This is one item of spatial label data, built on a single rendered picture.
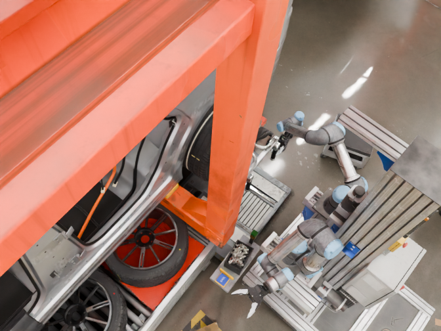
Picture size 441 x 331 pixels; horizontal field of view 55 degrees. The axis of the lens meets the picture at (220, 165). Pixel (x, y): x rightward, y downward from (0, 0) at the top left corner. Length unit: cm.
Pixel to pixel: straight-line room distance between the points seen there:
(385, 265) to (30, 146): 224
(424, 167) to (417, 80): 337
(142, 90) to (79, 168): 25
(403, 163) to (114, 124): 133
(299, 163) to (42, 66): 359
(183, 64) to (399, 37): 473
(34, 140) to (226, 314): 305
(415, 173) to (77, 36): 153
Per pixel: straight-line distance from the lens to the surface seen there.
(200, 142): 296
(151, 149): 301
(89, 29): 87
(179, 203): 319
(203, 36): 123
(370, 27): 571
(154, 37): 85
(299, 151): 432
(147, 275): 321
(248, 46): 146
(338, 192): 298
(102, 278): 325
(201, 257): 334
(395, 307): 378
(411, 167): 201
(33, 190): 101
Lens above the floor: 359
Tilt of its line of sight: 61 degrees down
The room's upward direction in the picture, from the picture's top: 7 degrees clockwise
